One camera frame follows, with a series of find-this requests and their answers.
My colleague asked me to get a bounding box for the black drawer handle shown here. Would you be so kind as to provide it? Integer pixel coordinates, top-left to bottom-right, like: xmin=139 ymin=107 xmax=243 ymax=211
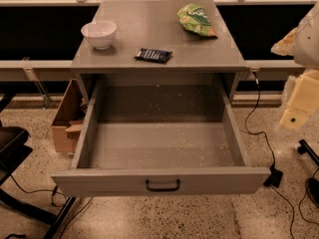
xmin=145 ymin=179 xmax=180 ymax=192

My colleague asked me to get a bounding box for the black stand base right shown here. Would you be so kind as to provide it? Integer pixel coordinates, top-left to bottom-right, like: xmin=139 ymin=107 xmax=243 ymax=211
xmin=297 ymin=138 xmax=319 ymax=209

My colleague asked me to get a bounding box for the black cable with adapter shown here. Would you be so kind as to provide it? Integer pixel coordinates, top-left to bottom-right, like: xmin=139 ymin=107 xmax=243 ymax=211
xmin=244 ymin=69 xmax=296 ymax=239

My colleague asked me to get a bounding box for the grey cabinet table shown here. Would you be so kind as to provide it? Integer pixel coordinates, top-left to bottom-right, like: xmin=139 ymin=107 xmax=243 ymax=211
xmin=71 ymin=0 xmax=246 ymax=100

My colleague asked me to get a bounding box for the black chair frame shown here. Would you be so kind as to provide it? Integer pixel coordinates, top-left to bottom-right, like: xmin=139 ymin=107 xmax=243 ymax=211
xmin=0 ymin=98 xmax=69 ymax=239

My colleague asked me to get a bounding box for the black floor cable left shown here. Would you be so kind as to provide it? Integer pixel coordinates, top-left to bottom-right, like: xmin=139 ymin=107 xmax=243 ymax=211
xmin=9 ymin=174 xmax=68 ymax=208

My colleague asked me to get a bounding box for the cardboard box on floor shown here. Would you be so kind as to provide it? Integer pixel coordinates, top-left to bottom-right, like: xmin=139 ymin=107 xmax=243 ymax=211
xmin=51 ymin=79 xmax=86 ymax=152

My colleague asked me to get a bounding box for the green chip bag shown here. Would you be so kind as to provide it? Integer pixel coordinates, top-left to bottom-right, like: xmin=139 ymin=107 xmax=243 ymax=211
xmin=176 ymin=4 xmax=216 ymax=38

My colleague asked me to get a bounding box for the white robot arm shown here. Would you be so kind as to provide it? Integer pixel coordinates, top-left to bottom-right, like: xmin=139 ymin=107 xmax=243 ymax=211
xmin=271 ymin=2 xmax=319 ymax=131

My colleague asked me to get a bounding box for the dark blue rxbar wrapper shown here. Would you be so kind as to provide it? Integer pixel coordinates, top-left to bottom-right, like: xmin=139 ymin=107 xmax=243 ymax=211
xmin=135 ymin=48 xmax=171 ymax=64

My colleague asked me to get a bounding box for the white ceramic bowl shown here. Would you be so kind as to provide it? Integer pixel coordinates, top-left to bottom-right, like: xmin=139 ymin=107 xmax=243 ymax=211
xmin=81 ymin=21 xmax=118 ymax=50

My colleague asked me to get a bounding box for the open grey top drawer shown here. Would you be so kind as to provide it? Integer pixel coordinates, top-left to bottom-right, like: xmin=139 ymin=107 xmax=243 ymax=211
xmin=52 ymin=75 xmax=270 ymax=197

